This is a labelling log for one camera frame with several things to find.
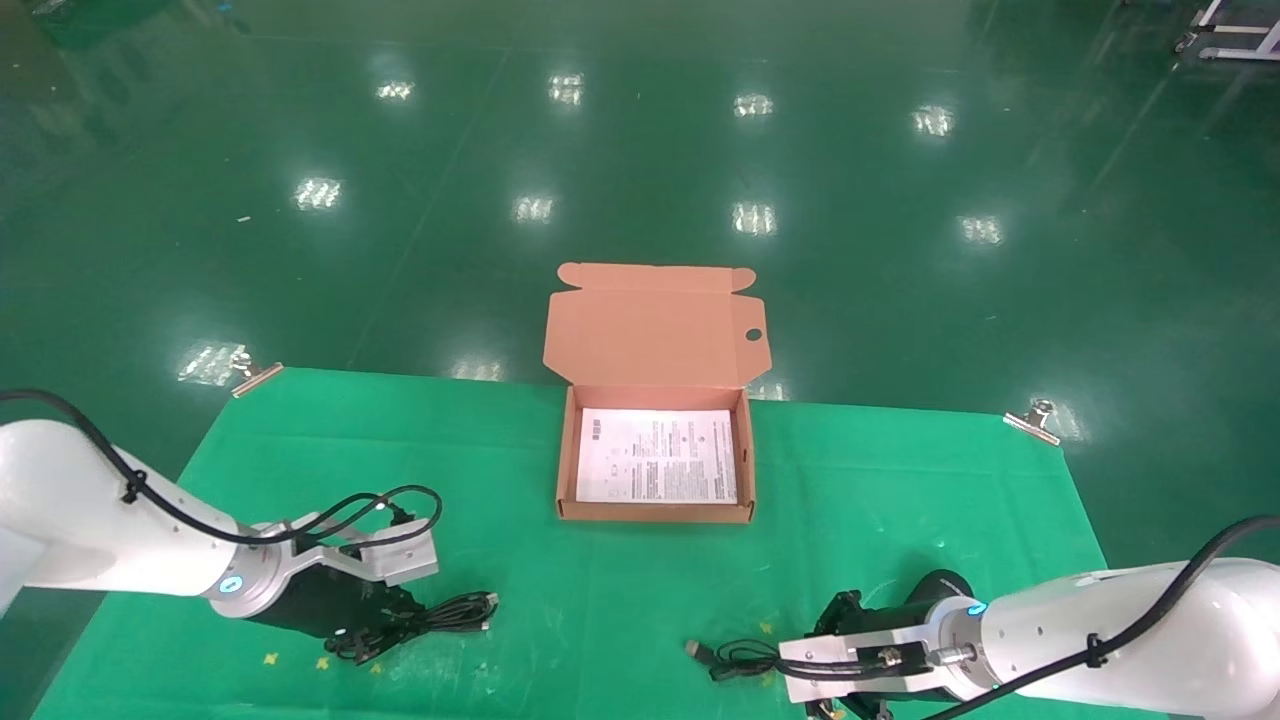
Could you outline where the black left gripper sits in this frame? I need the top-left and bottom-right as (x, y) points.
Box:
(245, 563), (428, 664)

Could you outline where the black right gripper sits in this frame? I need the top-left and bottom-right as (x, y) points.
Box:
(804, 567), (980, 720)

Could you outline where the black data cable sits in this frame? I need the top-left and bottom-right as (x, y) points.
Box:
(330, 591), (500, 664)

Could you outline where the black wired computer mouse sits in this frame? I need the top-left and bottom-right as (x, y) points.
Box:
(685, 638), (836, 685)

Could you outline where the brown cardboard mailer box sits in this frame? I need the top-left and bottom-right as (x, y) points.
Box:
(542, 261), (774, 525)

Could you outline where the green tablecloth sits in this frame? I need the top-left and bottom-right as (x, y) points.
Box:
(30, 367), (1167, 720)

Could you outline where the metal binder clip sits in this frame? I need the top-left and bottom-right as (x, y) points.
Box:
(1002, 397), (1062, 447)
(231, 347), (285, 399)

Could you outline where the white printed paper sheet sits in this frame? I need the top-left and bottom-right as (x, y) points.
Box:
(575, 407), (742, 506)

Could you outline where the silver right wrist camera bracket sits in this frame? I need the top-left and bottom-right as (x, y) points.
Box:
(777, 632), (957, 705)

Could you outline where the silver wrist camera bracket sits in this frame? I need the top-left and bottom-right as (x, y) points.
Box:
(777, 632), (957, 705)
(264, 509), (442, 588)

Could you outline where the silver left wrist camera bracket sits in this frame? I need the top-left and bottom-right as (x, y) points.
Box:
(264, 509), (442, 588)

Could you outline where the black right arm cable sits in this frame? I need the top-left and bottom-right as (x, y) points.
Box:
(924, 514), (1280, 720)

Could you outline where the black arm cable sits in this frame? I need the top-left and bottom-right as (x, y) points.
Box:
(0, 389), (444, 562)
(924, 514), (1280, 720)

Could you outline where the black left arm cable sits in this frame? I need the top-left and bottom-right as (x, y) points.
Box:
(0, 389), (444, 562)

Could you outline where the white metal table frame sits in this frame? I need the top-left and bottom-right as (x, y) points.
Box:
(1177, 0), (1280, 62)

